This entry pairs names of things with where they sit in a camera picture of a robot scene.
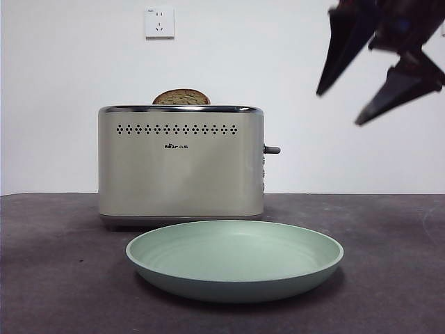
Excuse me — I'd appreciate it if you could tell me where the pale green round plate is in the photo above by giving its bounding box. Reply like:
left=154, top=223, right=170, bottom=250
left=125, top=219, right=346, bottom=304

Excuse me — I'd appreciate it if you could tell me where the small dark-crust bread slice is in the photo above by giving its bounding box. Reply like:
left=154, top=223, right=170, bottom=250
left=151, top=88, right=212, bottom=105

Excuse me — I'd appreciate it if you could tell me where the cream metal toaster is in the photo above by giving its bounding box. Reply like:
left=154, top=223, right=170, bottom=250
left=97, top=104, right=266, bottom=232

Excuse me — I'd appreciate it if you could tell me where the white wall socket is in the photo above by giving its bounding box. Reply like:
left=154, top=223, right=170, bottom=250
left=145, top=6, right=176, bottom=40

